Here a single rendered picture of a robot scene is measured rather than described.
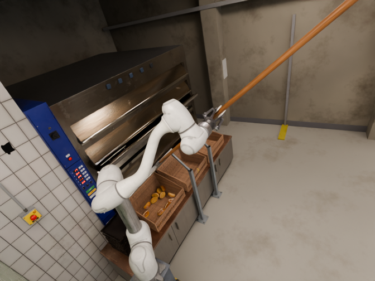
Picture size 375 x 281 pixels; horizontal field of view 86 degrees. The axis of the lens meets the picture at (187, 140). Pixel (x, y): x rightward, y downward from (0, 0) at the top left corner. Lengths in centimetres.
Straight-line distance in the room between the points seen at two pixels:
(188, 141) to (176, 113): 14
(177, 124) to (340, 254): 249
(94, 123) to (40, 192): 70
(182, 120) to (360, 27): 362
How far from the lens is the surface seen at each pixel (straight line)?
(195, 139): 98
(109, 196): 113
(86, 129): 206
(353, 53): 433
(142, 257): 153
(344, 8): 103
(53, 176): 202
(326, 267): 291
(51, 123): 189
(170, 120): 97
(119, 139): 227
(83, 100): 203
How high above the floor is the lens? 254
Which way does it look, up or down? 33 degrees down
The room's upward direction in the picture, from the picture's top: 13 degrees counter-clockwise
